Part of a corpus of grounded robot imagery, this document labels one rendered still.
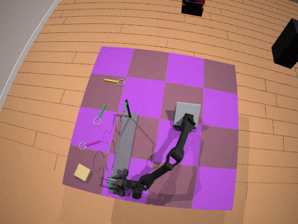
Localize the pale yellow square block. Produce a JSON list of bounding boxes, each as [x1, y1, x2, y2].
[[74, 164, 91, 181]]

